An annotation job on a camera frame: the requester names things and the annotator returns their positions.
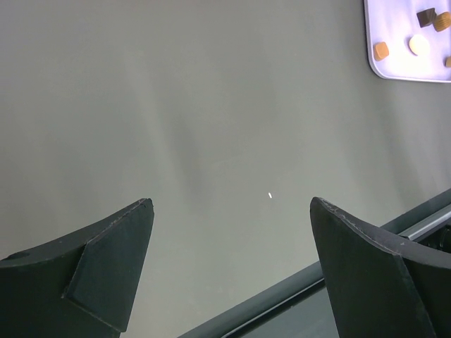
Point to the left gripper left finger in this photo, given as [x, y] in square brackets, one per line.
[82, 284]

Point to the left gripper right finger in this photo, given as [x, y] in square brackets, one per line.
[379, 283]

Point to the round white caramel chocolate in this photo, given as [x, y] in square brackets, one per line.
[419, 45]

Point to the dark square chocolate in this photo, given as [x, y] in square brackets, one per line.
[426, 17]

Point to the ridged caramel chocolate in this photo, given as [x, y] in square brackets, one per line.
[442, 21]

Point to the caramel square chocolate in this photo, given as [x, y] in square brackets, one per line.
[380, 51]

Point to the lilac plastic tray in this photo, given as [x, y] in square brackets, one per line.
[395, 22]

